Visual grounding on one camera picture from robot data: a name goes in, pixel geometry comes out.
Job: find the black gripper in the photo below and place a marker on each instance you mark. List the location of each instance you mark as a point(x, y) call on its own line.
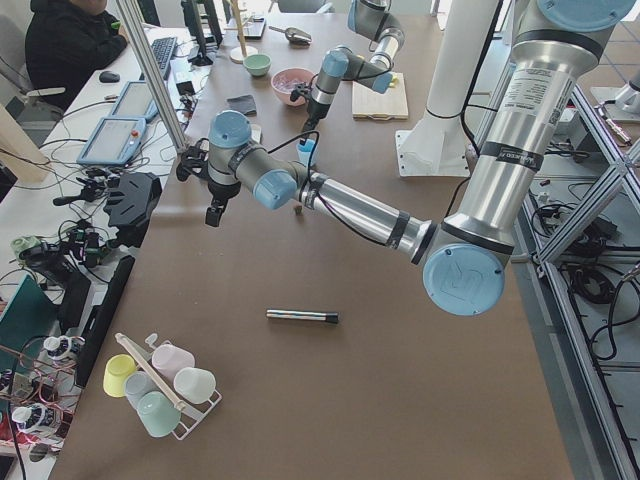
point(315, 110)
point(219, 192)

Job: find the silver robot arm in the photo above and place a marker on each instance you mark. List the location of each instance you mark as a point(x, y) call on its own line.
point(464, 256)
point(374, 21)

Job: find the light blue plastic cup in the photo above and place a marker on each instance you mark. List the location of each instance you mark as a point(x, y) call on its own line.
point(306, 152)

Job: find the pink bowl of ice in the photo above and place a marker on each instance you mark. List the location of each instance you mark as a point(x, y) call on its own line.
point(285, 81)

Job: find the pink cup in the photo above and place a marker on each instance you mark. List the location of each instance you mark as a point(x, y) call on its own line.
point(169, 359)

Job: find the white cup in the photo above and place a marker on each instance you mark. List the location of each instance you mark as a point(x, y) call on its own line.
point(194, 384)

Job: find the yellow cup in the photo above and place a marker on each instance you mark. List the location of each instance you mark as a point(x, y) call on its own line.
point(117, 369)

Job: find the grey blue cup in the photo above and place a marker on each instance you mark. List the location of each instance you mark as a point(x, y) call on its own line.
point(136, 386)

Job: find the mint green cup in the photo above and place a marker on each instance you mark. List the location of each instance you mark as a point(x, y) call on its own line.
point(158, 414)

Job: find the wooden cutting board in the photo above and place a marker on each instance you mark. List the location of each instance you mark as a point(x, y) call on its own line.
point(371, 105)

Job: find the grey folded cloth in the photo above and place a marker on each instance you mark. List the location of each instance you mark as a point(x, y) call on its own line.
point(244, 104)

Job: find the green ceramic bowl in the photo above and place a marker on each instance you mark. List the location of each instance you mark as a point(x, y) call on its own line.
point(257, 65)

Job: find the black angular device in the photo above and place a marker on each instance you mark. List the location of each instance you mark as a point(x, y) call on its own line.
point(130, 203)

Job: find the metal scoop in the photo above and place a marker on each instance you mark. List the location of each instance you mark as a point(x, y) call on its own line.
point(294, 35)

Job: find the wooden stand round base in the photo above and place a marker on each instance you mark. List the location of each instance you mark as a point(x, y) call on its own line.
point(240, 53)

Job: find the near blue teach pendant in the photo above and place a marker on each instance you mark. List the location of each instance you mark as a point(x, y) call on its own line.
point(114, 141)

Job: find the blue teach pendant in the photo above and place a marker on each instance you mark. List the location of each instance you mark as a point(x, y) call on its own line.
point(114, 141)
point(135, 100)

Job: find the far blue teach pendant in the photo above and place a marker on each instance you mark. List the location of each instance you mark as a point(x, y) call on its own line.
point(135, 100)

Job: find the steel muddler black tip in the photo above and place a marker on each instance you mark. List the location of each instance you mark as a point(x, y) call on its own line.
point(326, 317)

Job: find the black keyboard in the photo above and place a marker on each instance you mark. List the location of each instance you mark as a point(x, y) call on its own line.
point(163, 50)

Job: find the black computer mouse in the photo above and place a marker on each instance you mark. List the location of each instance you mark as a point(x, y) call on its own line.
point(109, 77)

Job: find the person in black jacket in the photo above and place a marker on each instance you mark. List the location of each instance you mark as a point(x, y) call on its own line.
point(66, 42)

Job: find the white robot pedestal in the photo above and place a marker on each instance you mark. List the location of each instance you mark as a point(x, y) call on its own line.
point(437, 144)

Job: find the white wire cup rack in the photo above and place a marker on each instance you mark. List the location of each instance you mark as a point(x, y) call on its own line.
point(191, 414)

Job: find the aluminium frame post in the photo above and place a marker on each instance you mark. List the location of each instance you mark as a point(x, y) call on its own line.
point(130, 16)

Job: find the aluminium frame rack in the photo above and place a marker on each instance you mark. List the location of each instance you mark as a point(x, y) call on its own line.
point(578, 233)

